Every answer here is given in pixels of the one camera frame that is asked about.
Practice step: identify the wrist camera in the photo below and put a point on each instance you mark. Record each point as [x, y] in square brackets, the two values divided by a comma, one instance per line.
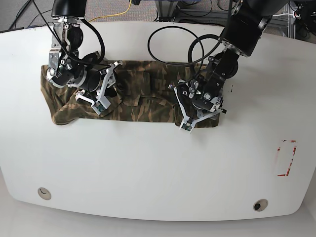
[187, 126]
[100, 105]

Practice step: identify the right table cable grommet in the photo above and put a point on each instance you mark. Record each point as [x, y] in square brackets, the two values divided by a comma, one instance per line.
[260, 205]

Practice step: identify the left table cable grommet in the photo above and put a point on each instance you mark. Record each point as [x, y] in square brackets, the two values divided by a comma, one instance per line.
[44, 193]

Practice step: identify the red tape rectangle marking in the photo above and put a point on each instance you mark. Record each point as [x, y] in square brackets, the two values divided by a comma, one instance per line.
[285, 157]

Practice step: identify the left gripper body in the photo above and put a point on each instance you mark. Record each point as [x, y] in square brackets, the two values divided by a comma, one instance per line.
[201, 114]

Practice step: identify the table cable grommet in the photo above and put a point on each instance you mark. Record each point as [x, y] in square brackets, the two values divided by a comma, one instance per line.
[260, 205]
[44, 193]

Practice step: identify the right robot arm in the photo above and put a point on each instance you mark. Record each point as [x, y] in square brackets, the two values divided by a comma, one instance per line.
[65, 68]

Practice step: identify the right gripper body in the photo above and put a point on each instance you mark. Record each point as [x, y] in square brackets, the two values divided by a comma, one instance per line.
[94, 84]

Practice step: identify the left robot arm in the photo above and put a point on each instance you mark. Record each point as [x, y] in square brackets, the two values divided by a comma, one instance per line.
[201, 96]

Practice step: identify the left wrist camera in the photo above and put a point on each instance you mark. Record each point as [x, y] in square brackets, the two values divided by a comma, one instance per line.
[187, 126]

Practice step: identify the camouflage t-shirt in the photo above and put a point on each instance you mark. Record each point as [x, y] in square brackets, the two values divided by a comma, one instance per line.
[147, 97]

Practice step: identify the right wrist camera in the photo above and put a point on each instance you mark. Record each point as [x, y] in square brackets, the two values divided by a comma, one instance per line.
[100, 105]

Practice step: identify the aluminium frame stand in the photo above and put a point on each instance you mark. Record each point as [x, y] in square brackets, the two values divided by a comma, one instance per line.
[167, 10]

